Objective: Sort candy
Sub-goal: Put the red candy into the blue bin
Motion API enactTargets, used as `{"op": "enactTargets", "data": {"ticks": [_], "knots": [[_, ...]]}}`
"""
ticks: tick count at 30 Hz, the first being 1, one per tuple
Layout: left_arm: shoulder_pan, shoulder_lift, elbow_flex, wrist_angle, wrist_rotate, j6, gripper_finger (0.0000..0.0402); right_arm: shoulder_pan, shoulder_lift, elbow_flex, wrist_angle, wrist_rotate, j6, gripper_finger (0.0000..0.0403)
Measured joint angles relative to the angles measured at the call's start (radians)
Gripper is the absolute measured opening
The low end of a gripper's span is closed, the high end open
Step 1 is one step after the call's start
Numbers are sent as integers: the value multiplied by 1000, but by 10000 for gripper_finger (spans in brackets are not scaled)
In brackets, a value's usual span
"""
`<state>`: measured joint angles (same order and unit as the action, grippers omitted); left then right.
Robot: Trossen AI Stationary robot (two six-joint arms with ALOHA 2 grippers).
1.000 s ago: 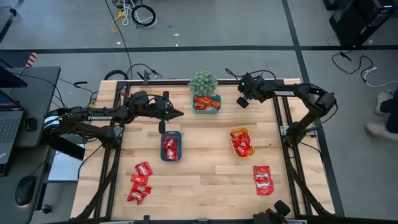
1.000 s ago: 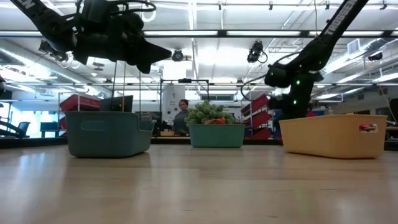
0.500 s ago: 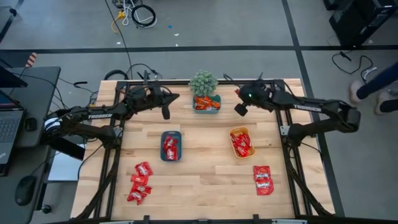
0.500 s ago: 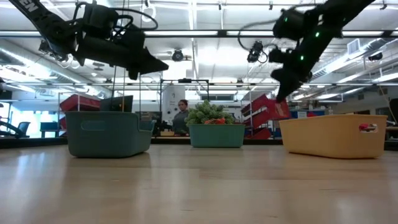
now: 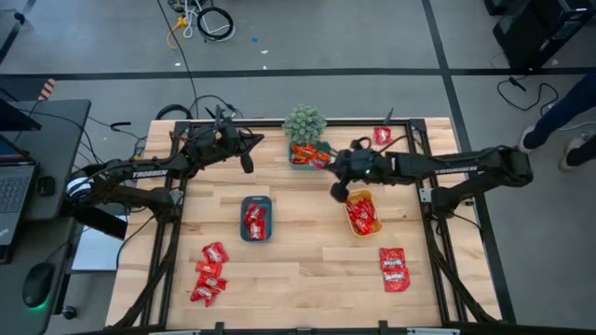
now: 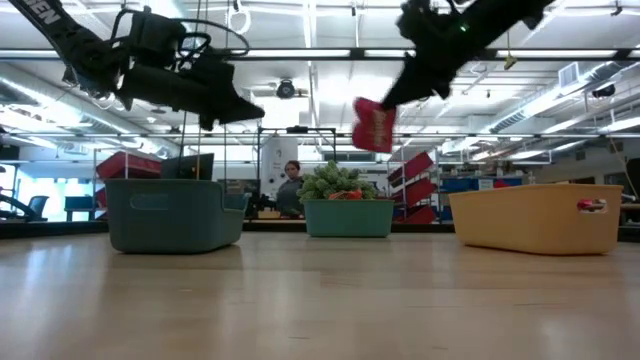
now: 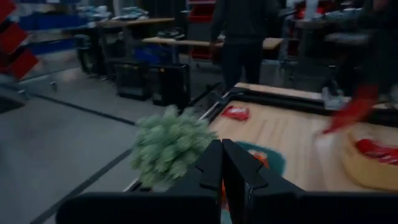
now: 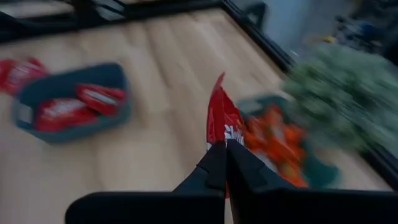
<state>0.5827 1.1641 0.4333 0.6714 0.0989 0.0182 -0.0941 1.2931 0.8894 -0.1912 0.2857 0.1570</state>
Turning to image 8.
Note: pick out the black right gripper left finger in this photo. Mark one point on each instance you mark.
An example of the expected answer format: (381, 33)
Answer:
(211, 174)

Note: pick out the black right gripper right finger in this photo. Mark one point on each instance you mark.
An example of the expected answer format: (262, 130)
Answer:
(248, 174)

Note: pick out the orange candy packet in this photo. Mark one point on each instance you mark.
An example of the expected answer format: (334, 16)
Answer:
(264, 130)
(289, 155)

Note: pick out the red candy packet white print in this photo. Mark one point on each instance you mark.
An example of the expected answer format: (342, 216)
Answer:
(222, 115)

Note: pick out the red candy bar wrapper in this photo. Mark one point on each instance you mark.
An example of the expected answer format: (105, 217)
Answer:
(99, 98)
(62, 115)
(18, 74)

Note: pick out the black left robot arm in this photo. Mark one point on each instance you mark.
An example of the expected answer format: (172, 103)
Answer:
(84, 14)

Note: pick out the teal plastic bin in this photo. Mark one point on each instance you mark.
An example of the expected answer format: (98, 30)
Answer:
(320, 174)

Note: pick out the green artificial succulent plant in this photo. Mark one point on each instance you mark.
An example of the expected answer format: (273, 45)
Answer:
(342, 93)

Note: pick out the blue-grey plastic bin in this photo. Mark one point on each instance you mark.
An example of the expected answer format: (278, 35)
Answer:
(68, 77)

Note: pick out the black frame clamp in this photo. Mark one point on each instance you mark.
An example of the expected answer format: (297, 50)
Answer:
(255, 14)

